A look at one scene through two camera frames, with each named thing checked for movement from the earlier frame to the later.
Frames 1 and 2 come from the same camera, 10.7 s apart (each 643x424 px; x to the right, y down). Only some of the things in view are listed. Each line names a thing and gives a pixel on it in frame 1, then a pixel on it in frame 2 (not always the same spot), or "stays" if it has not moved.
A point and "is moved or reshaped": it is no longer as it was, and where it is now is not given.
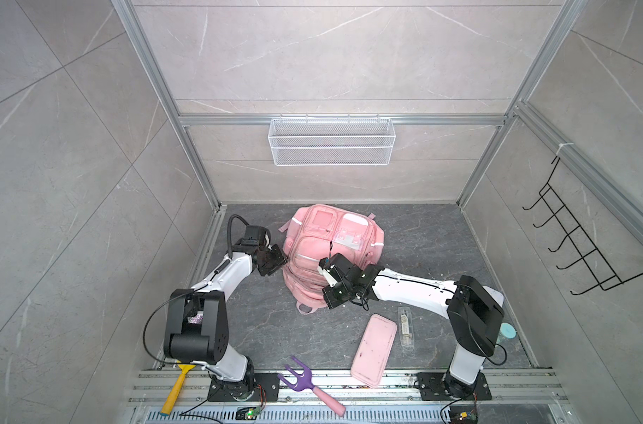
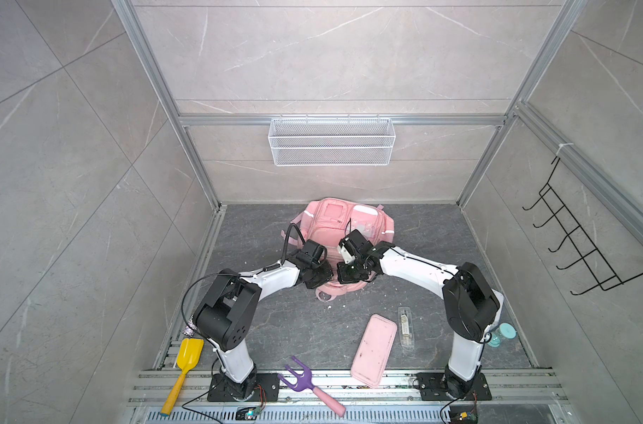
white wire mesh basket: (331, 141) stays
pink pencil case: (372, 359) stays
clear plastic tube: (405, 326) stays
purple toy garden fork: (304, 382) stays
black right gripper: (329, 297) → (343, 276)
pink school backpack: (313, 231) is moved or reshaped
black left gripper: (282, 260) → (329, 275)
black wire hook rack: (603, 272) stays
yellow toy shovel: (176, 389) stays
